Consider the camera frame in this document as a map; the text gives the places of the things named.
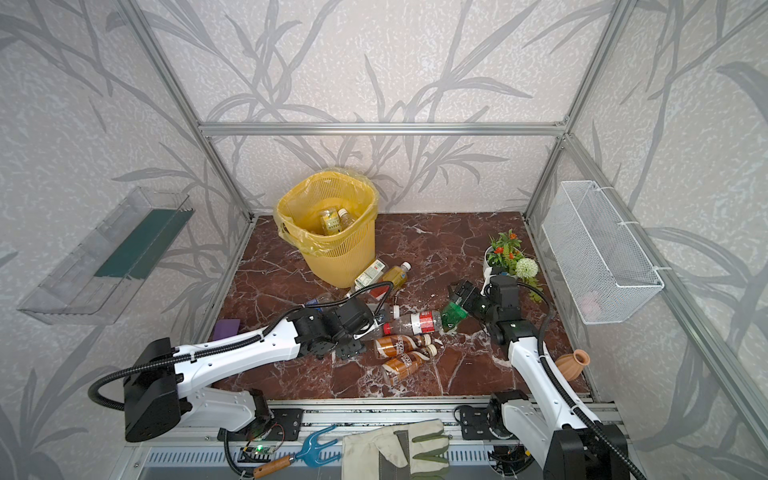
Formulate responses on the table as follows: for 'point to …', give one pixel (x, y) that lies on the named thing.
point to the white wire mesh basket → (602, 268)
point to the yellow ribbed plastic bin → (343, 259)
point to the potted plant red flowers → (505, 256)
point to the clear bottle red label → (415, 323)
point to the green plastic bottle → (451, 316)
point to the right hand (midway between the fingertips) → (458, 283)
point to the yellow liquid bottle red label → (397, 275)
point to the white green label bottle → (369, 277)
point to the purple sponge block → (226, 328)
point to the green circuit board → (258, 450)
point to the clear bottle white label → (345, 219)
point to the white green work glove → (417, 451)
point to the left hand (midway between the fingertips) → (358, 320)
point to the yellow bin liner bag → (299, 207)
